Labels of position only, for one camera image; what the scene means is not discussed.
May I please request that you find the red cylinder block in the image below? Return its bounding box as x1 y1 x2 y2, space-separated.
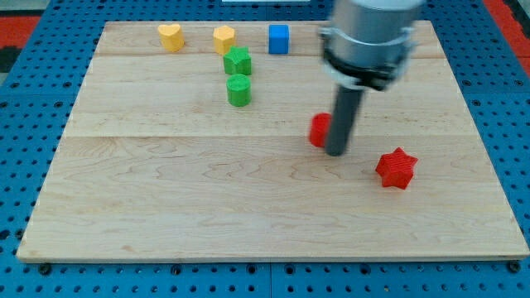
309 113 331 147

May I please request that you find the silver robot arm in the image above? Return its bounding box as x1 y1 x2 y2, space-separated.
319 0 424 91

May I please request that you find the green cylinder block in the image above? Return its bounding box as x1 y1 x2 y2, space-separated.
226 74 252 107

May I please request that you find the green star block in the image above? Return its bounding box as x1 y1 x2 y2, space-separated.
223 46 252 75

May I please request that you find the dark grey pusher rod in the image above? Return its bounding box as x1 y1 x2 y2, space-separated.
325 85 365 156

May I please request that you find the blue cube block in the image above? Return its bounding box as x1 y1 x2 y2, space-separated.
268 24 290 55

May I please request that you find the yellow pentagon block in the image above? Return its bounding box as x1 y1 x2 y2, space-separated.
213 26 236 55

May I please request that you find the red star block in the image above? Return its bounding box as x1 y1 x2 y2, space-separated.
375 147 418 190

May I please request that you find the yellow heart block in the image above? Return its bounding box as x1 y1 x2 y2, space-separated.
157 23 185 52

